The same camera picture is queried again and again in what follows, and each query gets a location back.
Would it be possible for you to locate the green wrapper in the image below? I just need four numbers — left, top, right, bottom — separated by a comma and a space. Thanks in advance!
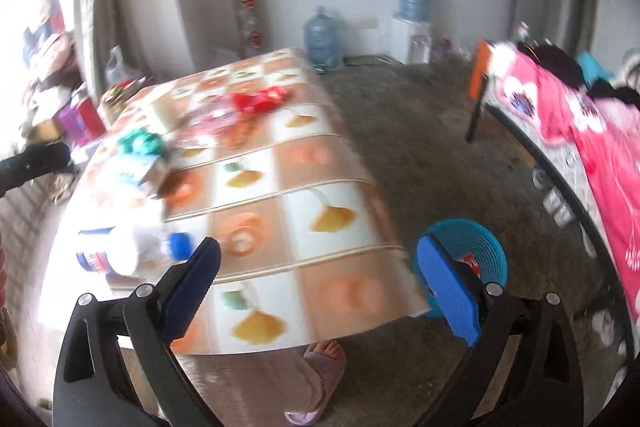
117, 129, 166, 158

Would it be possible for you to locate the orange box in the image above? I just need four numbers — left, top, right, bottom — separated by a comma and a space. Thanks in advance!
469, 39, 493, 100

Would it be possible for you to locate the black bed frame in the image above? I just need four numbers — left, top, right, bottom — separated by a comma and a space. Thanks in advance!
465, 77, 631, 358

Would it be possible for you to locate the lilac slipper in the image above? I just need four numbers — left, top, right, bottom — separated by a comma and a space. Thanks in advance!
285, 341, 347, 425

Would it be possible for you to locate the pile of snack packets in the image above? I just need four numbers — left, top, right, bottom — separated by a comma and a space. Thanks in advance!
97, 79, 151, 118

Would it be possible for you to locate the black clothing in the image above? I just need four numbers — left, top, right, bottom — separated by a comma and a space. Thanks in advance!
517, 42, 640, 108

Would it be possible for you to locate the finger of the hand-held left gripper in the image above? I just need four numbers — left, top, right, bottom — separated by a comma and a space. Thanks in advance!
0, 142, 72, 198

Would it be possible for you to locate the patterned paper roll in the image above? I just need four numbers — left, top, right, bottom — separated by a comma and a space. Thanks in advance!
229, 0, 266, 58

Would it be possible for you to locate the white plastic bag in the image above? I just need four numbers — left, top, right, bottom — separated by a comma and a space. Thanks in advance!
105, 46, 128, 82

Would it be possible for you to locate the pile of clothes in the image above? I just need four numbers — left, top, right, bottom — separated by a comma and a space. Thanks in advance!
20, 0, 76, 108

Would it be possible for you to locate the red wrapper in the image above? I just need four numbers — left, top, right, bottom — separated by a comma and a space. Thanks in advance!
231, 86, 288, 115

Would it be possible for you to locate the pink floral blanket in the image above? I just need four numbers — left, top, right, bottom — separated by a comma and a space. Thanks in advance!
492, 47, 640, 323

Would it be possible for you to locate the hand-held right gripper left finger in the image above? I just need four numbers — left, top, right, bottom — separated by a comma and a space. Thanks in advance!
52, 236, 222, 427

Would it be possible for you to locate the patterned tablecloth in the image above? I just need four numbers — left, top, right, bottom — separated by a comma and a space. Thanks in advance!
40, 48, 431, 358

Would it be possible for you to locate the white sneaker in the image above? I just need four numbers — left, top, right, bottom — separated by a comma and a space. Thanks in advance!
542, 187, 576, 228

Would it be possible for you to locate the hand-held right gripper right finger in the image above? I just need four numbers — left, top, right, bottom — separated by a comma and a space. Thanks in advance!
416, 234, 586, 427

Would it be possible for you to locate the blue plastic basket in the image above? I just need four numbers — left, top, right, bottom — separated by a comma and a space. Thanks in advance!
411, 219, 510, 319

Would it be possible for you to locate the white water dispenser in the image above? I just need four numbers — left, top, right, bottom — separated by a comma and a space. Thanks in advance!
390, 14, 433, 65

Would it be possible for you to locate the white paper cup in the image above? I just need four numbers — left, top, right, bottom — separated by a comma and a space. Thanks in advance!
140, 89, 177, 130

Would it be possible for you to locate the person's foot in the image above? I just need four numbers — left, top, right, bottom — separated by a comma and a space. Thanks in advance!
305, 339, 346, 413

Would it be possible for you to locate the clear plastic wrapper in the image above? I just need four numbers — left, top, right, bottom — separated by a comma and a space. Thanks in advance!
170, 109, 251, 150

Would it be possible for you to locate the purple bottle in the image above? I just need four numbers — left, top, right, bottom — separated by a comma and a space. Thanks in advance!
55, 104, 83, 145

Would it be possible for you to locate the teal cloth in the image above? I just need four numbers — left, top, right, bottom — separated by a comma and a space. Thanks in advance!
575, 52, 613, 82

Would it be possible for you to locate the clear plastic bottle blue label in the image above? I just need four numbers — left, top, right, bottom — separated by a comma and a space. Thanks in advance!
76, 227, 195, 279

